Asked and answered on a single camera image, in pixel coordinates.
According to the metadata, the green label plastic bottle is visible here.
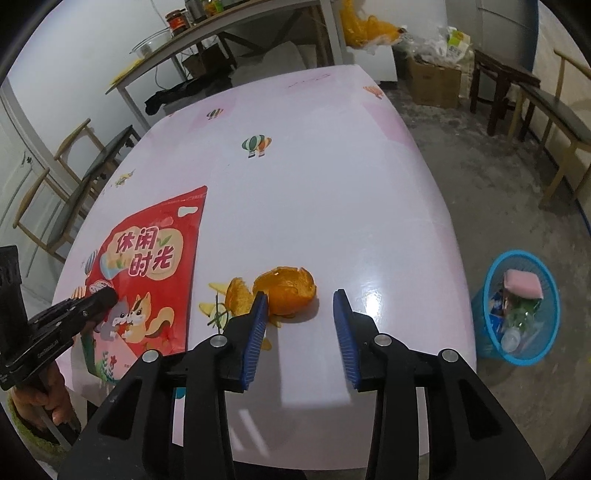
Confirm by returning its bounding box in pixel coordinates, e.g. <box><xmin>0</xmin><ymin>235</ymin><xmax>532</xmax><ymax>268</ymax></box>
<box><xmin>500</xmin><ymin>298</ymin><xmax>544</xmax><ymax>354</ymax></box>

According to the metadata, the pink sponge cloth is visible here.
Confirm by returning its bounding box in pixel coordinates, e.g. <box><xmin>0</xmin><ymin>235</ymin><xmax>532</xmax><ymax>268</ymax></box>
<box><xmin>503</xmin><ymin>269</ymin><xmax>544</xmax><ymax>300</ymax></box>

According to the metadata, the blue plastic wrapper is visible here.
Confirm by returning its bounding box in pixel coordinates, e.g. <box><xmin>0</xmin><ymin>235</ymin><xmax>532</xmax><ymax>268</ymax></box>
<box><xmin>489</xmin><ymin>290</ymin><xmax>505</xmax><ymax>337</ymax></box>

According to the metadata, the blue mesh trash basket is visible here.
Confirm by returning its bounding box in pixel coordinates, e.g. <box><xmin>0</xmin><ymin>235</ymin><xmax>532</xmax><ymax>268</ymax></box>
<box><xmin>471</xmin><ymin>250</ymin><xmax>561</xmax><ymax>366</ymax></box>

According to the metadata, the left hand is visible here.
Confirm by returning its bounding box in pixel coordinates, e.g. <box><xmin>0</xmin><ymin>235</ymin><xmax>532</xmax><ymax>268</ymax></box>
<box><xmin>10</xmin><ymin>362</ymin><xmax>76</xmax><ymax>430</ymax></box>

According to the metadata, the red snack bag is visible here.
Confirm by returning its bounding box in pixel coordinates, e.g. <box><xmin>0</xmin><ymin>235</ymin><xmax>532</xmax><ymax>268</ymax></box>
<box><xmin>82</xmin><ymin>186</ymin><xmax>207</xmax><ymax>384</ymax></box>

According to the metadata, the small orange peel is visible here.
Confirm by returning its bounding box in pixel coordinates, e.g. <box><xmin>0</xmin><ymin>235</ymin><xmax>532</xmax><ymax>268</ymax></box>
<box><xmin>224</xmin><ymin>277</ymin><xmax>254</xmax><ymax>316</ymax></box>

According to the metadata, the wooden chair dark seat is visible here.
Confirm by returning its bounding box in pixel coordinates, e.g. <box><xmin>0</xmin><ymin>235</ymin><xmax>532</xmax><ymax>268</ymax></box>
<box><xmin>53</xmin><ymin>118</ymin><xmax>140</xmax><ymax>199</ymax></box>

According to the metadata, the large orange peel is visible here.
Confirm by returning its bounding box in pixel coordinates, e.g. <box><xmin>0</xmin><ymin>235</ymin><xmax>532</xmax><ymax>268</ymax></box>
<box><xmin>252</xmin><ymin>266</ymin><xmax>317</xmax><ymax>317</ymax></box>

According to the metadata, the red lidded jar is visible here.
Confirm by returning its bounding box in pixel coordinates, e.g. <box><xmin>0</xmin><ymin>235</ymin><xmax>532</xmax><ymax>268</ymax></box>
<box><xmin>165</xmin><ymin>9</ymin><xmax>190</xmax><ymax>36</ymax></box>

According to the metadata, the wooden chair by mattress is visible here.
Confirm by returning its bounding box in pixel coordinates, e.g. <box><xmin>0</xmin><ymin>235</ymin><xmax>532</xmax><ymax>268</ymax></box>
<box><xmin>508</xmin><ymin>49</ymin><xmax>590</xmax><ymax>207</ymax></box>

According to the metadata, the dark wooden stool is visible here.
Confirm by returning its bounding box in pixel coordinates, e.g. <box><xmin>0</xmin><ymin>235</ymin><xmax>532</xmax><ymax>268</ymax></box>
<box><xmin>469</xmin><ymin>49</ymin><xmax>541</xmax><ymax>136</ymax></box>

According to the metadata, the cardboard box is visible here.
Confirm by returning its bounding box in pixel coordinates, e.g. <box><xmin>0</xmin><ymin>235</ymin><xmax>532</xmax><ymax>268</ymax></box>
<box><xmin>407</xmin><ymin>57</ymin><xmax>462</xmax><ymax>109</ymax></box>

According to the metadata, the white cabinet box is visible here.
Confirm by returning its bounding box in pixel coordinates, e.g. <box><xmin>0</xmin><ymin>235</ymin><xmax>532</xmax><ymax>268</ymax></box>
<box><xmin>346</xmin><ymin>45</ymin><xmax>399</xmax><ymax>84</ymax></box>

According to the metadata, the long side table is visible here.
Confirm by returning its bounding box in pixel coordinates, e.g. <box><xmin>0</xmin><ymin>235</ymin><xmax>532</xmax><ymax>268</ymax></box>
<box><xmin>104</xmin><ymin>0</ymin><xmax>346</xmax><ymax>133</ymax></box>

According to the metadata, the orange plastic bag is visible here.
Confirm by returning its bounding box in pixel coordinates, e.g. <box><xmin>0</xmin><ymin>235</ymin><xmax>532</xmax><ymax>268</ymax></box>
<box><xmin>339</xmin><ymin>0</ymin><xmax>407</xmax><ymax>49</ymax></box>

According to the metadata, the grey refrigerator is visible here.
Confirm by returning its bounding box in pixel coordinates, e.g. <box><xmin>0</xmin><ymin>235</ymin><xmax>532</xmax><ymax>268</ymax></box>
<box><xmin>478</xmin><ymin>0</ymin><xmax>539</xmax><ymax>72</ymax></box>

